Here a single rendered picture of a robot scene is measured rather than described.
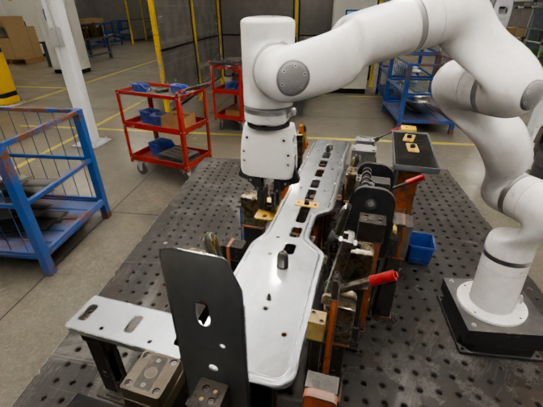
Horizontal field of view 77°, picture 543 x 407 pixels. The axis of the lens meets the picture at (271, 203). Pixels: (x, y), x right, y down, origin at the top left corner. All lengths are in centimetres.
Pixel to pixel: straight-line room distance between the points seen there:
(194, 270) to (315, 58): 32
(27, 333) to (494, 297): 229
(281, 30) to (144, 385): 60
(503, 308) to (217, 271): 96
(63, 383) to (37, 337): 124
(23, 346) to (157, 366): 177
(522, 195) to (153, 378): 92
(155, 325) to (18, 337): 171
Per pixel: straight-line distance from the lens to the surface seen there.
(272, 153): 60
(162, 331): 81
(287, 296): 85
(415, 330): 126
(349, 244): 67
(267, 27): 55
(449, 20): 70
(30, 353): 236
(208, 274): 45
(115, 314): 88
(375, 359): 115
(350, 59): 53
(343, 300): 78
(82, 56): 1142
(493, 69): 74
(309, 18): 841
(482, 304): 124
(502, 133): 89
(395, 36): 64
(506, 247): 111
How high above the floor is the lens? 160
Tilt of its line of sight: 30 degrees down
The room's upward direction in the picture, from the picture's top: straight up
